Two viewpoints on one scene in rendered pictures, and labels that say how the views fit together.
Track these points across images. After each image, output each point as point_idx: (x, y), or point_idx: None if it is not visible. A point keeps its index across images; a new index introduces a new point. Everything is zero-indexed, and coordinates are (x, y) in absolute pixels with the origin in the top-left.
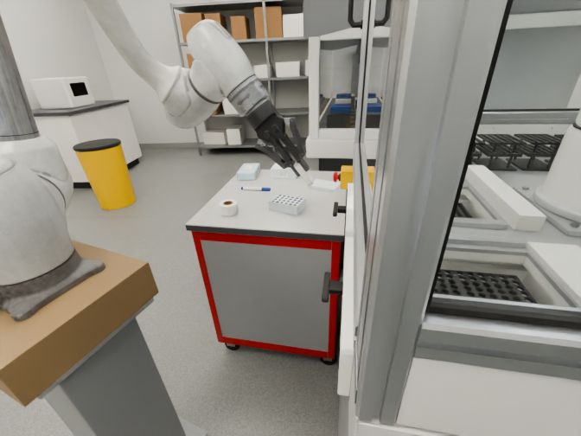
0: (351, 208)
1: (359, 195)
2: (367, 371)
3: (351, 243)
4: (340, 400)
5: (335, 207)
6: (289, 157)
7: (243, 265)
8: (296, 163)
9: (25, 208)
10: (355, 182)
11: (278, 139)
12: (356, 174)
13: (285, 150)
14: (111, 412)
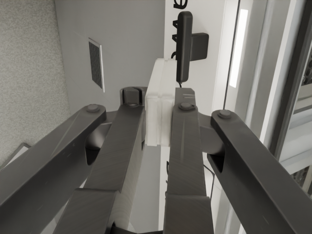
0: (224, 80)
1: (267, 144)
2: None
3: (209, 193)
4: (70, 42)
5: (185, 52)
6: (139, 149)
7: None
8: (156, 126)
9: None
10: (278, 77)
11: (114, 209)
12: (298, 3)
13: (133, 154)
14: None
